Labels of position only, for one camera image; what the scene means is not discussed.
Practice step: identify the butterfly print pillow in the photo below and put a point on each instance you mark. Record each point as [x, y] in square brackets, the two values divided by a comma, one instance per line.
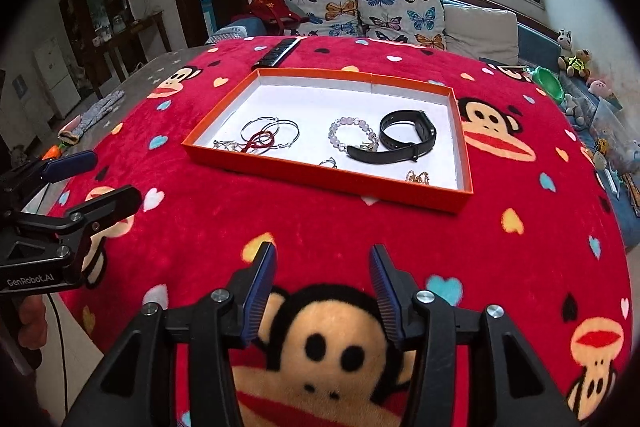
[400, 22]
[325, 9]

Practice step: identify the red monkey print blanket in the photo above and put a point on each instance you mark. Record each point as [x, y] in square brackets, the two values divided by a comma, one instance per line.
[350, 227]

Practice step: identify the pink plush toy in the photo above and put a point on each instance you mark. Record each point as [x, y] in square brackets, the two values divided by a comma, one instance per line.
[600, 88]

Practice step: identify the orange shallow box tray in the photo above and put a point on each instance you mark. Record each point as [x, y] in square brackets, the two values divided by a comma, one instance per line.
[310, 107]

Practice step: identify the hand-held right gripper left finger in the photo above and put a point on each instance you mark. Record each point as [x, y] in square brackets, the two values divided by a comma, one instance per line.
[260, 292]

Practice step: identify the cow plush toy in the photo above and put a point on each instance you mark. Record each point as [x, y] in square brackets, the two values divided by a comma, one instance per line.
[565, 41]

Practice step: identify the black wrist watch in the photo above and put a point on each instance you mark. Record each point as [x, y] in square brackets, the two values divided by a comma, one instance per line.
[395, 124]

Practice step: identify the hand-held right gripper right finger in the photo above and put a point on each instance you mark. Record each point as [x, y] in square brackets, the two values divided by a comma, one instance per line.
[387, 297]

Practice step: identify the small gold charm earring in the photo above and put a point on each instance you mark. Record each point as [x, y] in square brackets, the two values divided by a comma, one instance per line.
[369, 146]

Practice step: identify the green bowl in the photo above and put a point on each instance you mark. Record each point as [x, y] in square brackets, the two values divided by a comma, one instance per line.
[547, 82]

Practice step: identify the beige pillow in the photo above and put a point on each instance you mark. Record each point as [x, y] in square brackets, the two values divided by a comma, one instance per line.
[480, 34]

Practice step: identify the grey pink glove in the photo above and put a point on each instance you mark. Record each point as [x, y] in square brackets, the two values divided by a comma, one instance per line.
[97, 109]

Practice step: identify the dark wooden side table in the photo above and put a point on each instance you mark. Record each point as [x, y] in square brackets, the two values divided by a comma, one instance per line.
[135, 37]

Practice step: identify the clear plastic storage box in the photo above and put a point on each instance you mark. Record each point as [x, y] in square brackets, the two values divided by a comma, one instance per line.
[607, 127]

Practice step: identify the red bag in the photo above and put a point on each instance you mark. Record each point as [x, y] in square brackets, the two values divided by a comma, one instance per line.
[270, 7]

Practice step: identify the bear plush toy yellow vest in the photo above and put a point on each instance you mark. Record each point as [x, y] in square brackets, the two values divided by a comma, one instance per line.
[577, 64]

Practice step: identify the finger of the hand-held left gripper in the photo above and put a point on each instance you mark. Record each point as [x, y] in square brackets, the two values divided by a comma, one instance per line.
[110, 202]
[70, 164]

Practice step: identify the small gold jewelry piece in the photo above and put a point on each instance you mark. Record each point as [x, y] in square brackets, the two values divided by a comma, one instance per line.
[417, 178]

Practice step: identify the large silver hoop earring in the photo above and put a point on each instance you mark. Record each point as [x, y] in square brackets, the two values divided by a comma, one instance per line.
[250, 124]

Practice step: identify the white refrigerator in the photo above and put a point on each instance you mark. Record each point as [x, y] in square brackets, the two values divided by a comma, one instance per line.
[55, 77]

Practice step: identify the person's left hand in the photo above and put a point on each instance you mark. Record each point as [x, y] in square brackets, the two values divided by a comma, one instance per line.
[31, 322]

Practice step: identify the black remote control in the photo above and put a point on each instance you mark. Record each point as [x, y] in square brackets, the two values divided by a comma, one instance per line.
[275, 52]

